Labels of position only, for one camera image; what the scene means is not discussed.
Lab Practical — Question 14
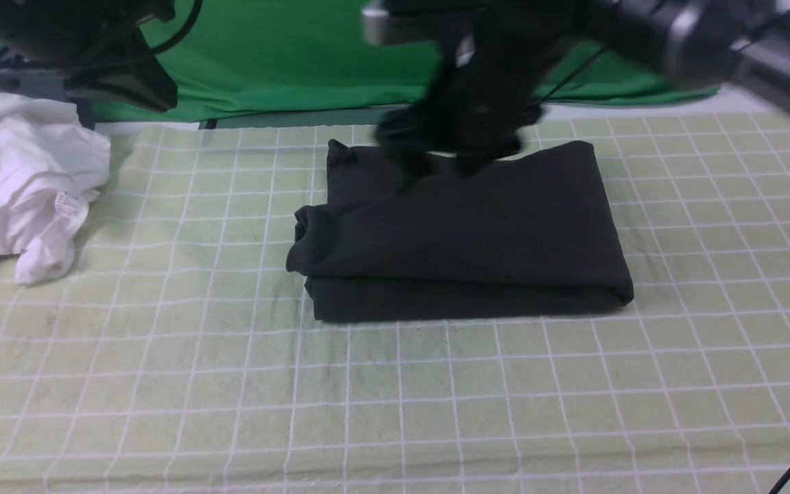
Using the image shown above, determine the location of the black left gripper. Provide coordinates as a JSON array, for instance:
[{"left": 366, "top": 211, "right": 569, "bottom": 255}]
[{"left": 64, "top": 27, "right": 178, "bottom": 113}]

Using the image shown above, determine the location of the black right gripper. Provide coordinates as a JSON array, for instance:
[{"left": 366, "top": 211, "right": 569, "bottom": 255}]
[{"left": 375, "top": 1, "right": 595, "bottom": 178}]

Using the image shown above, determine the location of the dark gray long-sleeve shirt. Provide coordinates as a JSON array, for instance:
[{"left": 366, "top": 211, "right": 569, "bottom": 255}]
[{"left": 285, "top": 140, "right": 634, "bottom": 323}]

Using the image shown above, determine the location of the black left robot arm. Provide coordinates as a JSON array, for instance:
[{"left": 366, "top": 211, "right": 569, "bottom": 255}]
[{"left": 0, "top": 1, "right": 178, "bottom": 113}]

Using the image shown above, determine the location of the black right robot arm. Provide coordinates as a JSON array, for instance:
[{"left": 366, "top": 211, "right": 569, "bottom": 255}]
[{"left": 361, "top": 1, "right": 790, "bottom": 178}]

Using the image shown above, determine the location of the gray garment behind white shirt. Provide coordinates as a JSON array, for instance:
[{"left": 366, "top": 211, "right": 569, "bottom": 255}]
[{"left": 0, "top": 72, "right": 96, "bottom": 131}]

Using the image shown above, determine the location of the crumpled white shirt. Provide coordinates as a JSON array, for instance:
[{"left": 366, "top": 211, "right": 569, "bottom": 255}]
[{"left": 0, "top": 93, "right": 112, "bottom": 285}]

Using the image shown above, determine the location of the green backdrop cloth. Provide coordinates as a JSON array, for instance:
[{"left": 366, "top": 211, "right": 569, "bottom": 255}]
[{"left": 0, "top": 0, "right": 721, "bottom": 124}]

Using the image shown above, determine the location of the dark green backdrop base bar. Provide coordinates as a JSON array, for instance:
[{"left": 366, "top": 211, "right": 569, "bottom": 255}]
[{"left": 198, "top": 104, "right": 408, "bottom": 130}]

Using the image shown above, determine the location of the green checkered table cloth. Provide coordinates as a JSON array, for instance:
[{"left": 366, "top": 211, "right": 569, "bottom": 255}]
[{"left": 0, "top": 113, "right": 790, "bottom": 493}]

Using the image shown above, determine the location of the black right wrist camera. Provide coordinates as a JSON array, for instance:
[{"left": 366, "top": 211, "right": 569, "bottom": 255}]
[{"left": 361, "top": 1, "right": 486, "bottom": 49}]

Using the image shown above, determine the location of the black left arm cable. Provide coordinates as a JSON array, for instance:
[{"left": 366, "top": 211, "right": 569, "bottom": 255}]
[{"left": 0, "top": 0, "right": 204, "bottom": 90}]

